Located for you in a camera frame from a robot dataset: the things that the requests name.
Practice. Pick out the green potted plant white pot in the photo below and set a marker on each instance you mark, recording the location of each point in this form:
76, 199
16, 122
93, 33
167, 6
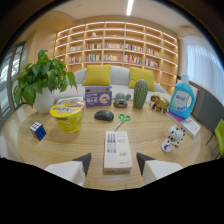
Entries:
42, 80

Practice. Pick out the white booklet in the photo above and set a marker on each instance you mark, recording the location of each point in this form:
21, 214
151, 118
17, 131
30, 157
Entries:
69, 99

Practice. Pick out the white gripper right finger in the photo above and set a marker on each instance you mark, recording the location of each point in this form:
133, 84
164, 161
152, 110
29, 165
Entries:
156, 169

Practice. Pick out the green chair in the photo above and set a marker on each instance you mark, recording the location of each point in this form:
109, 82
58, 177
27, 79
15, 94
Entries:
219, 135

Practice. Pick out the yellow cushion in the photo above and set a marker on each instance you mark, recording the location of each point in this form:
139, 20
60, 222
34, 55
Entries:
97, 75
142, 78

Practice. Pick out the yellow instant noodle cup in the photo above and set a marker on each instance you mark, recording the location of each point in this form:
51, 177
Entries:
68, 116

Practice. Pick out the white purple book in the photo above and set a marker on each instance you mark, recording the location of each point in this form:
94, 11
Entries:
187, 125

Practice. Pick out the golden elephant figurine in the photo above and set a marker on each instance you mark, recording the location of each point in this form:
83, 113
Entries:
159, 103

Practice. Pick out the black computer mouse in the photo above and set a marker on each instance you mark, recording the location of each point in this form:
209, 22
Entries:
104, 115

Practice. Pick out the Rubik's Cube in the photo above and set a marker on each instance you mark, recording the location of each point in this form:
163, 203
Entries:
38, 130

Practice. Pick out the wooden bookshelf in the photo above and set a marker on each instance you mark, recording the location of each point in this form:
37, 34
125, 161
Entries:
116, 50

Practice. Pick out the small grey cactus figurine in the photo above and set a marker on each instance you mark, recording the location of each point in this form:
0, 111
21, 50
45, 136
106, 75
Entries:
121, 99

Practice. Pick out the white spotted toy figure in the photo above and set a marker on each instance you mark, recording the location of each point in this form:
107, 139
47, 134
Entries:
174, 136

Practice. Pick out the blue detergent bottle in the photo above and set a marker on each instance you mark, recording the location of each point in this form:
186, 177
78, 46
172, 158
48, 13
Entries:
181, 99

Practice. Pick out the ceiling light strip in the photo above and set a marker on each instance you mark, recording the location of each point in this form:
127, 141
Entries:
129, 7

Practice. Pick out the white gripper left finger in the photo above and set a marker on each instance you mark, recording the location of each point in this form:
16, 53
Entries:
68, 170

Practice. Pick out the tall green cactus ornament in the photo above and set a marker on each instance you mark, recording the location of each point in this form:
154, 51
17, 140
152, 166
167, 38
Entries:
140, 94

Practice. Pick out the grey sofa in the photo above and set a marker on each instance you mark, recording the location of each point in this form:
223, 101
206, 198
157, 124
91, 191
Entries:
116, 81

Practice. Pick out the purple tissue box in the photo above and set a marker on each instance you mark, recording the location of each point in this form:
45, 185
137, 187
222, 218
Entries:
98, 96

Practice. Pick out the white pen box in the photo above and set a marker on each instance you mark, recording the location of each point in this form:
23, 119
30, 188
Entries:
117, 151

